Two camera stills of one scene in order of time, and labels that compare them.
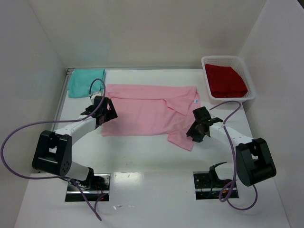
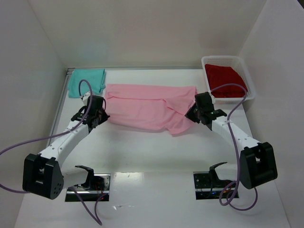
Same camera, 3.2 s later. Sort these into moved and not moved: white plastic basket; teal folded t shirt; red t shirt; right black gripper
Moved: right black gripper
Not moved: teal folded t shirt; white plastic basket; red t shirt
